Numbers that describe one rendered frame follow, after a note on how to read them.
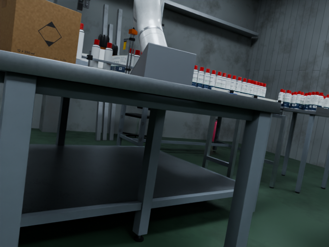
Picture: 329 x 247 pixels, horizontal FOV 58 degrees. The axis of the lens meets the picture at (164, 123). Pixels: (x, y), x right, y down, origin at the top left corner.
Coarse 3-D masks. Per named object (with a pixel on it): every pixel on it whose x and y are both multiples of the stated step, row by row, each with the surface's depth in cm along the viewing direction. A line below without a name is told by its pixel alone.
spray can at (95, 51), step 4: (96, 40) 188; (96, 44) 188; (92, 48) 188; (96, 48) 188; (92, 52) 188; (96, 52) 188; (96, 56) 188; (92, 60) 188; (92, 64) 188; (96, 64) 189
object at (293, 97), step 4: (292, 92) 361; (296, 92) 346; (292, 96) 348; (324, 96) 343; (328, 96) 318; (292, 100) 347; (304, 100) 341; (324, 100) 343; (328, 100) 317; (292, 104) 347; (304, 104) 341; (324, 104) 320; (328, 104) 318; (328, 108) 318
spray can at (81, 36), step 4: (80, 24) 165; (80, 28) 165; (80, 32) 165; (84, 32) 167; (80, 36) 165; (80, 40) 165; (80, 44) 166; (80, 48) 166; (80, 52) 167; (76, 56) 166; (80, 56) 167
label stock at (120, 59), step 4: (116, 56) 243; (120, 56) 237; (124, 56) 233; (116, 60) 242; (120, 60) 237; (124, 60) 233; (124, 64) 233; (116, 68) 241; (120, 68) 237; (124, 68) 233; (124, 72) 232
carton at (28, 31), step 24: (0, 0) 128; (24, 0) 120; (0, 24) 127; (24, 24) 122; (48, 24) 129; (72, 24) 138; (0, 48) 127; (24, 48) 123; (48, 48) 131; (72, 48) 140
